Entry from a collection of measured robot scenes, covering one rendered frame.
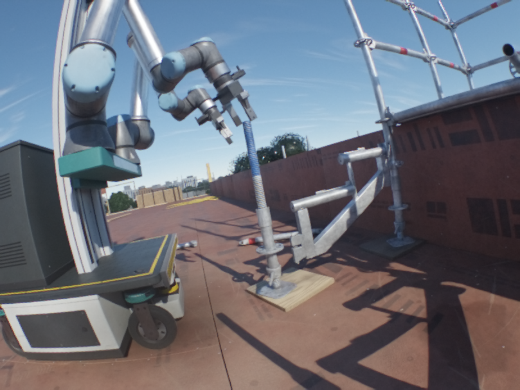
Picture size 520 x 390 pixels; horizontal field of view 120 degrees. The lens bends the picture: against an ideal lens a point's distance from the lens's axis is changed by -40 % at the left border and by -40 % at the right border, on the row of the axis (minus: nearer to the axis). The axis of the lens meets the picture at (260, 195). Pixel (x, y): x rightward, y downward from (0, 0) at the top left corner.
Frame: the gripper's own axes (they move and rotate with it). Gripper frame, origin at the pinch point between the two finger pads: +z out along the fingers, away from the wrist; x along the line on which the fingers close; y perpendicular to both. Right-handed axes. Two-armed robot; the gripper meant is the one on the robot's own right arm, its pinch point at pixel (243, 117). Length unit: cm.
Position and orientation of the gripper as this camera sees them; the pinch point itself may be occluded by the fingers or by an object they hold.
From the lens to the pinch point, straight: 93.1
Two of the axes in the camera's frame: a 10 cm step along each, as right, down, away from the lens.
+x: 4.5, 1.0, -8.9
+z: 4.8, 8.1, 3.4
